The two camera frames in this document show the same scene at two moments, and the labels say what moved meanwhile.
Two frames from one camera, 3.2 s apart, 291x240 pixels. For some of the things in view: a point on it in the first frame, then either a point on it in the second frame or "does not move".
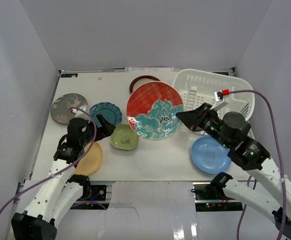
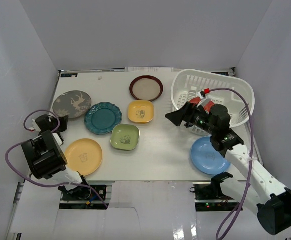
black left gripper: (97, 128) -> (61, 122)
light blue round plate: (210, 156) does not move
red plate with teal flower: (151, 111) -> (208, 105)
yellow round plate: (91, 162) does not move
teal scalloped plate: (110, 112) does not move
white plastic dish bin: (198, 87) does not move
